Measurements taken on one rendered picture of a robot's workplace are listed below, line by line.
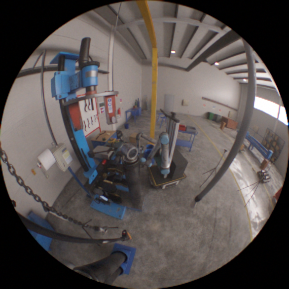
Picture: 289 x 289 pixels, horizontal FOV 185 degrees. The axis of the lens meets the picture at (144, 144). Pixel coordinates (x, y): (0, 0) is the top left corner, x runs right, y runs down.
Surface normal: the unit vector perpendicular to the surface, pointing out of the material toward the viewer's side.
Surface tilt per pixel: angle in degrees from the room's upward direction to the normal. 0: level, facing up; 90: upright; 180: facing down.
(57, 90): 90
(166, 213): 0
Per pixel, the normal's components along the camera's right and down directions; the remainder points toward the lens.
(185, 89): -0.18, 0.53
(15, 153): 0.98, 0.11
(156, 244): 0.01, -0.84
